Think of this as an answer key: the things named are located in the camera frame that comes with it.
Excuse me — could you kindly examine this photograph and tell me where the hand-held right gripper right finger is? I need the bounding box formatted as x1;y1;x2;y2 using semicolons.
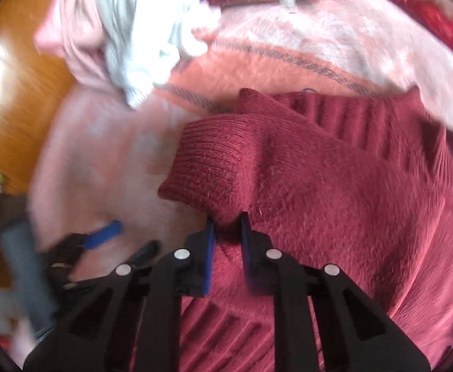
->
239;212;432;372

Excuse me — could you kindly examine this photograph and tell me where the red embroidered cloth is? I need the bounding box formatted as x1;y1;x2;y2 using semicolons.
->
385;0;453;66

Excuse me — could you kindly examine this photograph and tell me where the pink printed bed blanket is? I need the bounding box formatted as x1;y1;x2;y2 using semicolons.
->
29;0;453;280

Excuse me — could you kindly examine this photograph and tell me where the pink garment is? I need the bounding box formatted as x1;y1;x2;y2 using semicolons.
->
34;0;114;94

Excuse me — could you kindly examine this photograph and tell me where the dark red knitted sweater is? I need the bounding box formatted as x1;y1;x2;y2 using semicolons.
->
157;87;453;372

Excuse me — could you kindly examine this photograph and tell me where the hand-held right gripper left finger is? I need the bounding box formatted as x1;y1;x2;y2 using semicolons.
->
23;217;216;372

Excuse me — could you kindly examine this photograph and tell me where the orange wooden cabinet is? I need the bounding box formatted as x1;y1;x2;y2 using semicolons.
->
0;0;80;291

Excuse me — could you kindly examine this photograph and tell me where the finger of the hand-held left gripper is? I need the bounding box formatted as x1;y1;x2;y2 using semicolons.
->
127;240;163;268
54;220;123;266

